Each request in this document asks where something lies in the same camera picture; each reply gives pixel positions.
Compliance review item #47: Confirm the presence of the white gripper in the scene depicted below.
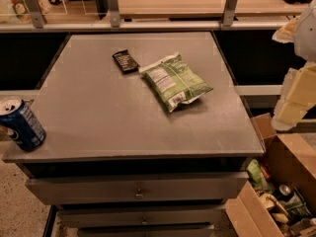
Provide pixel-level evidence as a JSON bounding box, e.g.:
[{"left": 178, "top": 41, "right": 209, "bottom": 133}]
[{"left": 272, "top": 0, "right": 316, "bottom": 131}]

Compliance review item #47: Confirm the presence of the dark chocolate rxbar wrapper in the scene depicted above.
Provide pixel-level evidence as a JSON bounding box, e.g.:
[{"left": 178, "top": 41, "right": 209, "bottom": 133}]
[{"left": 113, "top": 49, "right": 139, "bottom": 73}]

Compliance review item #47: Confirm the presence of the green snack bag in box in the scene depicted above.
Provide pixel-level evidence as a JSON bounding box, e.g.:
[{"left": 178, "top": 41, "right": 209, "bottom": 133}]
[{"left": 247, "top": 159, "right": 275, "bottom": 194}]

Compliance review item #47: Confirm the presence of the green chip bag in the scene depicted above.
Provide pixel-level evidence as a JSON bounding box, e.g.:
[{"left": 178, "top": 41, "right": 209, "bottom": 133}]
[{"left": 139, "top": 52, "right": 212, "bottom": 113}]

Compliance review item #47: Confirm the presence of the metal can in box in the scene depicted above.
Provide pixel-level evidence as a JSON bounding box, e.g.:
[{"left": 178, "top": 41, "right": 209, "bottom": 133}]
[{"left": 275, "top": 185, "right": 293, "bottom": 201}]

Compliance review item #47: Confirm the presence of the cardboard box with items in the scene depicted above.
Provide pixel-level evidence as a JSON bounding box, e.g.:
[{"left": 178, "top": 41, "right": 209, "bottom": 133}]
[{"left": 226, "top": 114, "right": 316, "bottom": 237}]

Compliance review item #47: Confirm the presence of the grey drawer cabinet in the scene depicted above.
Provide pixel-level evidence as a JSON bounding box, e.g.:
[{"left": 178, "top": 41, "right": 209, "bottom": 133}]
[{"left": 4, "top": 32, "right": 263, "bottom": 237}]

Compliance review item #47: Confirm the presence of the orange snack package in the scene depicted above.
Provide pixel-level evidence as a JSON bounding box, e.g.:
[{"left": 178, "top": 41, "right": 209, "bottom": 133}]
[{"left": 0, "top": 0, "right": 47, "bottom": 24}]

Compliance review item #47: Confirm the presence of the blue pepsi can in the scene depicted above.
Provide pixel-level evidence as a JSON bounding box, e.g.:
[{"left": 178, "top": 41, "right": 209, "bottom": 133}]
[{"left": 0, "top": 96, "right": 46, "bottom": 152}]

